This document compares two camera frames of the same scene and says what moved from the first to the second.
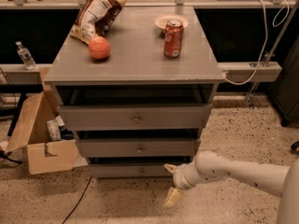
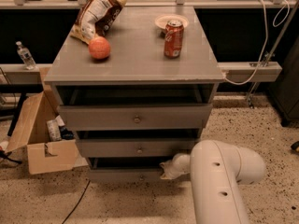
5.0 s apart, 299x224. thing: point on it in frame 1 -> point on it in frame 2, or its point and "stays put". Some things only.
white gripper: [179, 177] -> [177, 166]
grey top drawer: [134, 117] stays put
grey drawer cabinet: [137, 101] stays put
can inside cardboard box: [53, 130] stays put
